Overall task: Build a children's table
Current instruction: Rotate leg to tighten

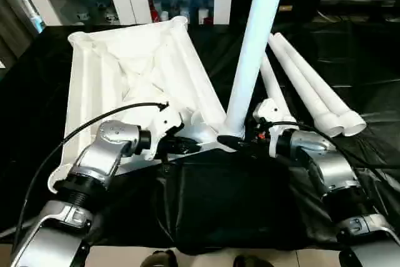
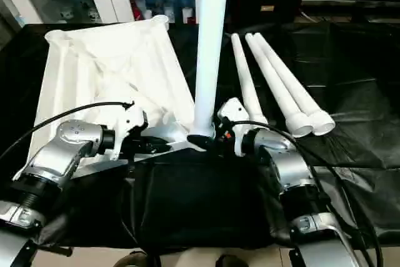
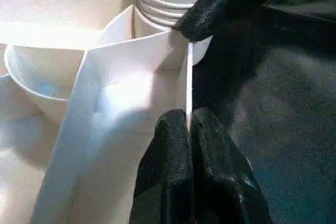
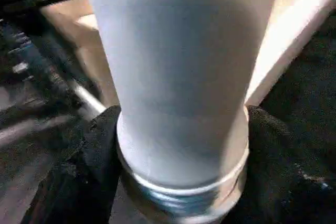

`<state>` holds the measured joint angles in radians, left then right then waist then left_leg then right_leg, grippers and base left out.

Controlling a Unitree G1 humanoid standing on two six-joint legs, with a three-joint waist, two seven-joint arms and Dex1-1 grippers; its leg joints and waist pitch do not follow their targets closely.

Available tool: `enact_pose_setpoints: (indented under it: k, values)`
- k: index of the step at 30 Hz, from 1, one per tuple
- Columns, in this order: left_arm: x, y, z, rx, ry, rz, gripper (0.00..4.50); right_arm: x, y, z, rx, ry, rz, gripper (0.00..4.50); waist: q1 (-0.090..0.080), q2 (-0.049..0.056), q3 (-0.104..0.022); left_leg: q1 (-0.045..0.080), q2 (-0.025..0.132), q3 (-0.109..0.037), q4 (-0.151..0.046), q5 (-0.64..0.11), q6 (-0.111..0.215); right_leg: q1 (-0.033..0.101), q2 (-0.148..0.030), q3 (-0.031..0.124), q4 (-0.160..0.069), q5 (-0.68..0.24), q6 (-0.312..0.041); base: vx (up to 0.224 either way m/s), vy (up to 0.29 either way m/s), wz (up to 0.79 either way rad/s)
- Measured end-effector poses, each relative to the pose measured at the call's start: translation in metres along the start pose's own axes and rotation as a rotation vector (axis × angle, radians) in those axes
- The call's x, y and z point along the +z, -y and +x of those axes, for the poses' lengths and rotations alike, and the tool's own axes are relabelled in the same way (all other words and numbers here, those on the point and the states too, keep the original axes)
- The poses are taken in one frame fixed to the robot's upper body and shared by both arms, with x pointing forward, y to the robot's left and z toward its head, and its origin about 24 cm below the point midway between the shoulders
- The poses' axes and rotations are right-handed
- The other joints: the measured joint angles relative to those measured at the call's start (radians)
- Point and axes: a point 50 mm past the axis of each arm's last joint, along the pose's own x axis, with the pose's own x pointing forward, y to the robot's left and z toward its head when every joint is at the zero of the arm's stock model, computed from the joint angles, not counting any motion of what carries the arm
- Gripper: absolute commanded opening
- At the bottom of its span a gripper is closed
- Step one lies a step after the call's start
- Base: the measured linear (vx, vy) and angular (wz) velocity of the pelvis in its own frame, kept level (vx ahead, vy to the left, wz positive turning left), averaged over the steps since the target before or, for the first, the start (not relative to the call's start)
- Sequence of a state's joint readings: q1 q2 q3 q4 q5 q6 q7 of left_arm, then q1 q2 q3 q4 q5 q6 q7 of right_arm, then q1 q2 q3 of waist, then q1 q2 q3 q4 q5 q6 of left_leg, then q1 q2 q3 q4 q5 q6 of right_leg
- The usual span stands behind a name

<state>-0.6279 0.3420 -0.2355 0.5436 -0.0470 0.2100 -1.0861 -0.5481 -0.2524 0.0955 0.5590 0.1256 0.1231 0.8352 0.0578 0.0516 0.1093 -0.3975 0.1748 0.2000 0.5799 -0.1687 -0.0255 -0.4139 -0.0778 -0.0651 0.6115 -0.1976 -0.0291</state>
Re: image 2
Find white plastic table leg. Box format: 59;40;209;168
191;0;231;140
244;32;315;139
252;31;338;137
230;33;269;126

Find white plastic table top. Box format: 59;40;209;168
12;14;201;184

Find black work surface mat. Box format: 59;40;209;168
0;22;400;249

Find black right robot foot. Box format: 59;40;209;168
214;253;248;267

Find red item in cabinet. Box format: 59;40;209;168
132;0;144;21

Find white teal patterned roll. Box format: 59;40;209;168
0;0;28;29

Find grey metal bar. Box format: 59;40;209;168
300;0;400;9

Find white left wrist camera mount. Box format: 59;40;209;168
110;103;150;162

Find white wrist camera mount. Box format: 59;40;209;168
110;103;150;162
216;96;251;158

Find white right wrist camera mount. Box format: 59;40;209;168
216;96;251;158

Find black left wrist camera cable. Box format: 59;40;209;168
0;100;136;163

